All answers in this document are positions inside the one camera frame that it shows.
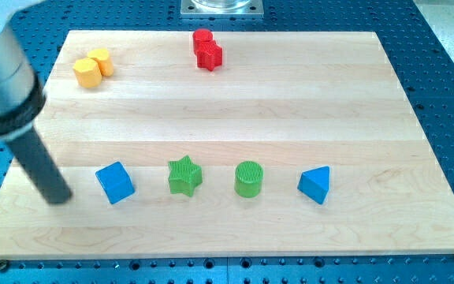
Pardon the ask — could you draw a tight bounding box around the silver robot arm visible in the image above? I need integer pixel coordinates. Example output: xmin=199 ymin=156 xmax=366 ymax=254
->
xmin=0 ymin=0 xmax=47 ymax=137

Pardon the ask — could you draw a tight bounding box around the blue cube block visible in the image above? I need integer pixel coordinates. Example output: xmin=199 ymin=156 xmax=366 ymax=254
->
xmin=95 ymin=162 xmax=135 ymax=204

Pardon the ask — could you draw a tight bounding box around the green cylinder block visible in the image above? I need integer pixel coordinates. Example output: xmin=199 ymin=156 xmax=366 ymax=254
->
xmin=234 ymin=161 xmax=263 ymax=198

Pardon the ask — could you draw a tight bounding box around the wooden board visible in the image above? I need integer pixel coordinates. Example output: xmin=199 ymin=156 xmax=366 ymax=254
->
xmin=0 ymin=31 xmax=454 ymax=260

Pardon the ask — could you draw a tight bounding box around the green star block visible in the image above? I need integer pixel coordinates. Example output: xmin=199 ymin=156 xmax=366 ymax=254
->
xmin=168 ymin=155 xmax=203 ymax=197

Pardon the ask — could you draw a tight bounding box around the red star block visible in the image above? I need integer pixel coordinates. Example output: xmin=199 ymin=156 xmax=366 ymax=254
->
xmin=196 ymin=40 xmax=223 ymax=72

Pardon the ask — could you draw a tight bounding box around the blue triangular prism block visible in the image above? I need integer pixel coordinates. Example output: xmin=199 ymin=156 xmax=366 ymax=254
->
xmin=297 ymin=166 xmax=330 ymax=205

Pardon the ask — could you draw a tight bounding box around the red cylinder block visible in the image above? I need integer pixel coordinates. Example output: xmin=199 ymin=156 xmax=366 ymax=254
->
xmin=192 ymin=28 xmax=214 ymax=54

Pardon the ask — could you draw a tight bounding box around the yellow cylinder block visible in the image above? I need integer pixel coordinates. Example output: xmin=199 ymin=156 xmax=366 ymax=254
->
xmin=87 ymin=48 xmax=114 ymax=77

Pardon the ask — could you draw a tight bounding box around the yellow hexagonal block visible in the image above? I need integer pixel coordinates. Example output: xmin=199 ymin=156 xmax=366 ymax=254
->
xmin=73 ymin=58 xmax=102 ymax=88

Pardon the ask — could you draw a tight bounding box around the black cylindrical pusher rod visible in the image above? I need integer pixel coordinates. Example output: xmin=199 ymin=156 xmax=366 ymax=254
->
xmin=7 ymin=124 xmax=73 ymax=204

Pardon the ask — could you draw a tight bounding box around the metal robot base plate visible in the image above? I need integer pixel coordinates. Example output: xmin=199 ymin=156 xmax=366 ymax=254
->
xmin=180 ymin=0 xmax=264 ymax=17

